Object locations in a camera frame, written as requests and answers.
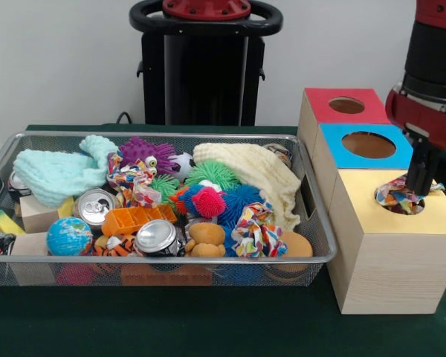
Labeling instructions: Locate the purple spiky ball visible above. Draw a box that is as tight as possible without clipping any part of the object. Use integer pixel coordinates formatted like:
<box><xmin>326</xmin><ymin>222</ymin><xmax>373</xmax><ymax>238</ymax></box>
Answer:
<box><xmin>117</xmin><ymin>135</ymin><xmax>178</xmax><ymax>176</ymax></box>

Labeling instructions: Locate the silver drink can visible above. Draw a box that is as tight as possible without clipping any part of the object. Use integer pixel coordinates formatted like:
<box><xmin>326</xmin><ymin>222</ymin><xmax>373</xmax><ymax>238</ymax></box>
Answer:
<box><xmin>135</xmin><ymin>219</ymin><xmax>179</xmax><ymax>257</ymax></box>
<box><xmin>74</xmin><ymin>188</ymin><xmax>119</xmax><ymax>228</ymax></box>

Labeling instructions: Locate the mint green cloth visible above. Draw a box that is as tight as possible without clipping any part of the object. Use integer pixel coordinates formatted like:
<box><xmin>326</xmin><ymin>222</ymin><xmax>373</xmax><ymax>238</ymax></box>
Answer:
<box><xmin>13</xmin><ymin>134</ymin><xmax>119</xmax><ymax>208</ymax></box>

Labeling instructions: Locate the wooden box with three holes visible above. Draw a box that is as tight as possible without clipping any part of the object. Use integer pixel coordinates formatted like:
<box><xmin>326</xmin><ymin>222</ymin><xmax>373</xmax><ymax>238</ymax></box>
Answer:
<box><xmin>296</xmin><ymin>87</ymin><xmax>446</xmax><ymax>315</ymax></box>

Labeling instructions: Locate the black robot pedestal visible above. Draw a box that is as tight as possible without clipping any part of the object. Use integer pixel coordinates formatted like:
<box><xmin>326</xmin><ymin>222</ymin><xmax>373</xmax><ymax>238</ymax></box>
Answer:
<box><xmin>129</xmin><ymin>0</ymin><xmax>284</xmax><ymax>126</ymax></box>

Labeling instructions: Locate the silver mesh bin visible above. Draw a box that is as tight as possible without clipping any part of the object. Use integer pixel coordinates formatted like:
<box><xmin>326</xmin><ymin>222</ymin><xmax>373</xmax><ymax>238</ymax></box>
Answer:
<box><xmin>0</xmin><ymin>130</ymin><xmax>338</xmax><ymax>287</ymax></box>

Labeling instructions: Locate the small soccer ball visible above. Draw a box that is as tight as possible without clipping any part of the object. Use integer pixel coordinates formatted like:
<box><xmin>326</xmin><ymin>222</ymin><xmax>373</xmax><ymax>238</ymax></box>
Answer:
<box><xmin>169</xmin><ymin>151</ymin><xmax>196</xmax><ymax>181</ymax></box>

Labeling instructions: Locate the orange plush toy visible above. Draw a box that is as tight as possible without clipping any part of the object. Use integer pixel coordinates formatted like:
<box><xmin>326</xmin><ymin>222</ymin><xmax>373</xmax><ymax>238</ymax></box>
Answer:
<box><xmin>184</xmin><ymin>222</ymin><xmax>227</xmax><ymax>258</ymax></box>

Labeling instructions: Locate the blue globe ball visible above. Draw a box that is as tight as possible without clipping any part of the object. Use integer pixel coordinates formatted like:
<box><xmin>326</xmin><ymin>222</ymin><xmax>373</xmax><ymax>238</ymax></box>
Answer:
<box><xmin>45</xmin><ymin>216</ymin><xmax>94</xmax><ymax>257</ymax></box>

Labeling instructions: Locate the colourful knotted rope toy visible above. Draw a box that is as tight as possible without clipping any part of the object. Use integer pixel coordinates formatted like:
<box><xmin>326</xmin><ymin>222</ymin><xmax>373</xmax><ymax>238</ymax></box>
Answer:
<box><xmin>230</xmin><ymin>202</ymin><xmax>289</xmax><ymax>258</ymax></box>
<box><xmin>106</xmin><ymin>151</ymin><xmax>161</xmax><ymax>209</ymax></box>
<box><xmin>374</xmin><ymin>175</ymin><xmax>446</xmax><ymax>216</ymax></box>

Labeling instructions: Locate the pink spiky ball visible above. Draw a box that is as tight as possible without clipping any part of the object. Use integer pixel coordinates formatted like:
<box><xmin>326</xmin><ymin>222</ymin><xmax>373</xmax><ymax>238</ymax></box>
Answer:
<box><xmin>191</xmin><ymin>187</ymin><xmax>227</xmax><ymax>219</ymax></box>

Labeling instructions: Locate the orange plastic crate toy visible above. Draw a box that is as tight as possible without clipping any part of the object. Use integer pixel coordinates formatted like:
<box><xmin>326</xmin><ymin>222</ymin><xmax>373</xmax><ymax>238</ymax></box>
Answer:
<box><xmin>101</xmin><ymin>203</ymin><xmax>178</xmax><ymax>237</ymax></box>

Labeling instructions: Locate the blue spiky ball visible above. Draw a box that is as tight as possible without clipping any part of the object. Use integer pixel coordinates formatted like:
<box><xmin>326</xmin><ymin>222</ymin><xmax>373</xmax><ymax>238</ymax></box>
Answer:
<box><xmin>219</xmin><ymin>184</ymin><xmax>271</xmax><ymax>228</ymax></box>

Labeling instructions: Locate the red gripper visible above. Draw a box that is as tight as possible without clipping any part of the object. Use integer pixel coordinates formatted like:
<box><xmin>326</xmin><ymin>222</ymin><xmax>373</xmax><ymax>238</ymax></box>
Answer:
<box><xmin>384</xmin><ymin>87</ymin><xmax>446</xmax><ymax>197</ymax></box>

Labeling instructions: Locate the cream cloth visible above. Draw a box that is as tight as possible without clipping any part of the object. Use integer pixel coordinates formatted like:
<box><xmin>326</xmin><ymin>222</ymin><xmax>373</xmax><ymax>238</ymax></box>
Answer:
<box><xmin>192</xmin><ymin>142</ymin><xmax>302</xmax><ymax>231</ymax></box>

